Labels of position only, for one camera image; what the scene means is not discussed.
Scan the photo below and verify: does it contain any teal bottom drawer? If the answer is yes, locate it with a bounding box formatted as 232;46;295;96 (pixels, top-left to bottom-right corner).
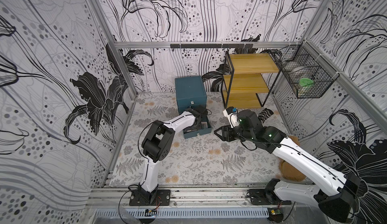
183;109;212;139

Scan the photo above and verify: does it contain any teal drawer cabinet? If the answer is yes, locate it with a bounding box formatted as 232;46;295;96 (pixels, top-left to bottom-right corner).
175;76;207;114

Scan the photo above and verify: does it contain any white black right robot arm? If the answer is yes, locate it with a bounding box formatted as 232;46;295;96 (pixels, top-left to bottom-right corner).
218;107;360;223

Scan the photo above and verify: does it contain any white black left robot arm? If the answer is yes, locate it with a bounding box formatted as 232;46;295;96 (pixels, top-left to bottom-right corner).
139;105;208;193

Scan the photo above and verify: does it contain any black white striped sock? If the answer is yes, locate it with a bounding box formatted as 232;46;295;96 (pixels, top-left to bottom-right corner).
258;108;274;124

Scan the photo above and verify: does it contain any wooden metal shelf rack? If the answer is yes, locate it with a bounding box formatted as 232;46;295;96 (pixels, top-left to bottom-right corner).
220;49;282;109

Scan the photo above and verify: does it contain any brown teddy bear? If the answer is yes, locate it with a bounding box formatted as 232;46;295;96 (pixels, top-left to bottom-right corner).
279;135;306;182

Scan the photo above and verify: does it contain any green lid in basket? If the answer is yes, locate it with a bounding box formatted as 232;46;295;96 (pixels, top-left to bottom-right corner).
298;78;314;88

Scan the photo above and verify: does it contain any white bowl in basket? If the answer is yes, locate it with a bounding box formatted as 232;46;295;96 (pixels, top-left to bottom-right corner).
290;66;308;74

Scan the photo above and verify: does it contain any small circuit board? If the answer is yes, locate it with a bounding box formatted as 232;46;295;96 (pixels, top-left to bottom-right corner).
144;209;158;218

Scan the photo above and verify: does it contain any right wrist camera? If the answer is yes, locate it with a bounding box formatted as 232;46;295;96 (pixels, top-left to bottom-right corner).
223;107;239;128

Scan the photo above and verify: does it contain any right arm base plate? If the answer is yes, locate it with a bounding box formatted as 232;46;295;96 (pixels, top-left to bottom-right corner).
247;189;292;206

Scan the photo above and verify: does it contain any black bar on rail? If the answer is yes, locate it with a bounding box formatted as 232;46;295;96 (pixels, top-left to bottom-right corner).
170;43;253;49

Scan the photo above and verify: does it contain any grey slotted cable duct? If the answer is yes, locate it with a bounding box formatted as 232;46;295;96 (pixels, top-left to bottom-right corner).
95;207;269;219

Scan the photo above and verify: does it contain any black wire basket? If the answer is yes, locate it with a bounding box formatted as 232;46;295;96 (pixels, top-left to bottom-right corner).
269;45;337;99

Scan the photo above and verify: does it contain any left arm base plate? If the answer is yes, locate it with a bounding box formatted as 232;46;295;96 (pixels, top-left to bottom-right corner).
129;188;171;206

